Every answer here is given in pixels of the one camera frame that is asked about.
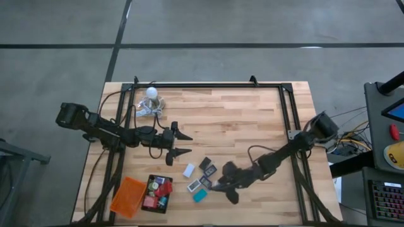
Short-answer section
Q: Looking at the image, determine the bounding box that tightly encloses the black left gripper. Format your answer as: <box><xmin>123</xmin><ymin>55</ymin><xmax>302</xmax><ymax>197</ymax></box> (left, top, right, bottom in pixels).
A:
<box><xmin>153</xmin><ymin>121</ymin><xmax>194</xmax><ymax>167</ymax></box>

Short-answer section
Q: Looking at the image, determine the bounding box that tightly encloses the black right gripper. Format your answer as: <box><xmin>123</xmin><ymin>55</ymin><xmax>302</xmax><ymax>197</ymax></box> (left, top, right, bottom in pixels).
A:
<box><xmin>210</xmin><ymin>161</ymin><xmax>258</xmax><ymax>205</ymax></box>

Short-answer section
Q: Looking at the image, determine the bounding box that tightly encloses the large red wall charger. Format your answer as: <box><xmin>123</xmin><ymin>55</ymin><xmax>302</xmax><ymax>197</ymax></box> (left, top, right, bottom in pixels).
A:
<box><xmin>143</xmin><ymin>195</ymin><xmax>159</xmax><ymax>209</ymax></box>
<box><xmin>156</xmin><ymin>181</ymin><xmax>174</xmax><ymax>198</ymax></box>

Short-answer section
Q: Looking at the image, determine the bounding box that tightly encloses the black plastic basket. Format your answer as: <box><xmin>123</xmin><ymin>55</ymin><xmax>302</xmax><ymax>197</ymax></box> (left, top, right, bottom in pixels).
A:
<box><xmin>140</xmin><ymin>173</ymin><xmax>174</xmax><ymax>215</ymax></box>

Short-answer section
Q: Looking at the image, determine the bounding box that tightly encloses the dark blue windowed box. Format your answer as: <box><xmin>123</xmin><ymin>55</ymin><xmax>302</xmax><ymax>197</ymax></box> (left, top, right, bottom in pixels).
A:
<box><xmin>203</xmin><ymin>165</ymin><xmax>218</xmax><ymax>178</ymax></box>
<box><xmin>198</xmin><ymin>175</ymin><xmax>213</xmax><ymax>190</ymax></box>

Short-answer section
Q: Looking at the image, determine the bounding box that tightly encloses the teal plastic box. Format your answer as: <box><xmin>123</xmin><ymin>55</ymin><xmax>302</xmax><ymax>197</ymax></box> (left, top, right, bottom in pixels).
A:
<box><xmin>192</xmin><ymin>188</ymin><xmax>208</xmax><ymax>204</ymax></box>

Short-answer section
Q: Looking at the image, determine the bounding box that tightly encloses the black card box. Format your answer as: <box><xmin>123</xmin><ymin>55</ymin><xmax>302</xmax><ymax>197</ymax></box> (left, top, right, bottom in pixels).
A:
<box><xmin>198</xmin><ymin>156</ymin><xmax>213</xmax><ymax>172</ymax></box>

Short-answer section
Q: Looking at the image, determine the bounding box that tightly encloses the white windowed box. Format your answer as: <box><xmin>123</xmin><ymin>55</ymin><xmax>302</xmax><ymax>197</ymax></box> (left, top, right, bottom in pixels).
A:
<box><xmin>186</xmin><ymin>178</ymin><xmax>202</xmax><ymax>194</ymax></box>

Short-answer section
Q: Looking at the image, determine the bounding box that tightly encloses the plain white box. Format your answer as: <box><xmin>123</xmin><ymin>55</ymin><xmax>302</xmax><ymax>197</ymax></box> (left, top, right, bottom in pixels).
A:
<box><xmin>182</xmin><ymin>162</ymin><xmax>196</xmax><ymax>179</ymax></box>

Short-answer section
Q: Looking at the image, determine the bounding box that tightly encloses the wooden lamp base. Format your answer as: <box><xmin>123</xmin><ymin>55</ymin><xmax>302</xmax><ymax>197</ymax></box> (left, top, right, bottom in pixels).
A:
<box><xmin>143</xmin><ymin>95</ymin><xmax>166</xmax><ymax>112</ymax></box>

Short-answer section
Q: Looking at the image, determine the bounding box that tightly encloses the white paper sheet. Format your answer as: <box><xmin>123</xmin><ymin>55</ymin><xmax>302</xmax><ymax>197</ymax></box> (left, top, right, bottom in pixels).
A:
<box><xmin>333</xmin><ymin>178</ymin><xmax>343</xmax><ymax>204</ymax></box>

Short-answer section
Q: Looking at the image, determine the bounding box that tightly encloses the black metal beam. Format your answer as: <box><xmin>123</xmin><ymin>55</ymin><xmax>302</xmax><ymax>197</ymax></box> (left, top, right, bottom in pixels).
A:
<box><xmin>330</xmin><ymin>151</ymin><xmax>376</xmax><ymax>180</ymax></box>

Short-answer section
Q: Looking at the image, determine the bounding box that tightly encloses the grey metal stand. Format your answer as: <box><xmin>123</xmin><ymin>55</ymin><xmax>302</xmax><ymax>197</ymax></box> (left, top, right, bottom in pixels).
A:
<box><xmin>0</xmin><ymin>137</ymin><xmax>51</xmax><ymax>227</ymax></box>

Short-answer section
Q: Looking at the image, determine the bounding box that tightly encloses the backlit black keyboard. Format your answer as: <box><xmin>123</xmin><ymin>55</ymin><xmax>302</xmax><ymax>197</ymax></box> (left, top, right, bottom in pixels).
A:
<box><xmin>369</xmin><ymin>180</ymin><xmax>404</xmax><ymax>223</ymax></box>

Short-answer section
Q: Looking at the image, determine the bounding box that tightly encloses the grey operator cart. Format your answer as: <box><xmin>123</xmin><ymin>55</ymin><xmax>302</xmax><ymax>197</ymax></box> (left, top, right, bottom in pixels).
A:
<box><xmin>362</xmin><ymin>81</ymin><xmax>404</xmax><ymax>227</ymax></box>

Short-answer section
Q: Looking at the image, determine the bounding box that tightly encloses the yellow rounded device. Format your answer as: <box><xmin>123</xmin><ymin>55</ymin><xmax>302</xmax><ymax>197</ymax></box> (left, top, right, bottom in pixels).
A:
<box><xmin>383</xmin><ymin>140</ymin><xmax>404</xmax><ymax>171</ymax></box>

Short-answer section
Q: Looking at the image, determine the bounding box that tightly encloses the red emergency button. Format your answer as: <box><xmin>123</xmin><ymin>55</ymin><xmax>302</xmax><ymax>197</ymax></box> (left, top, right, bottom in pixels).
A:
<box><xmin>389</xmin><ymin>123</ymin><xmax>401</xmax><ymax>141</ymax></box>

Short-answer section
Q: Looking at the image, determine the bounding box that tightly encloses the tablet with blue screen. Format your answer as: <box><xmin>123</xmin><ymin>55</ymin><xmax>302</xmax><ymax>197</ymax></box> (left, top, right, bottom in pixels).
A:
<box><xmin>381</xmin><ymin>96</ymin><xmax>404</xmax><ymax>123</ymax></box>

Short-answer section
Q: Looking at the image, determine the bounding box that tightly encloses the black round pole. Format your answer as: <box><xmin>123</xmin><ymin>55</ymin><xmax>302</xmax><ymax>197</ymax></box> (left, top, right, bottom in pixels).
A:
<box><xmin>377</xmin><ymin>71</ymin><xmax>404</xmax><ymax>96</ymax></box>

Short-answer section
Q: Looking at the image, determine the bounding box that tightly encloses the white lamp cable with switch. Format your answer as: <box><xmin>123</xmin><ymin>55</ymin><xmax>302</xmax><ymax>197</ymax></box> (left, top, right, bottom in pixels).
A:
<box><xmin>135</xmin><ymin>99</ymin><xmax>165</xmax><ymax>118</ymax></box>

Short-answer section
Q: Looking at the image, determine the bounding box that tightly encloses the black metal table frame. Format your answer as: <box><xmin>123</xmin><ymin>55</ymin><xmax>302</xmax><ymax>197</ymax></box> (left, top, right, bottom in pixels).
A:
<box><xmin>74</xmin><ymin>81</ymin><xmax>342</xmax><ymax>226</ymax></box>

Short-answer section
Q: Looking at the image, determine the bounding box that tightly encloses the bundle of floor cables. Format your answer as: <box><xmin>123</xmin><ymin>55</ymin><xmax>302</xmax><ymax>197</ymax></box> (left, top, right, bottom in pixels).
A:
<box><xmin>328</xmin><ymin>105</ymin><xmax>375</xmax><ymax>157</ymax></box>

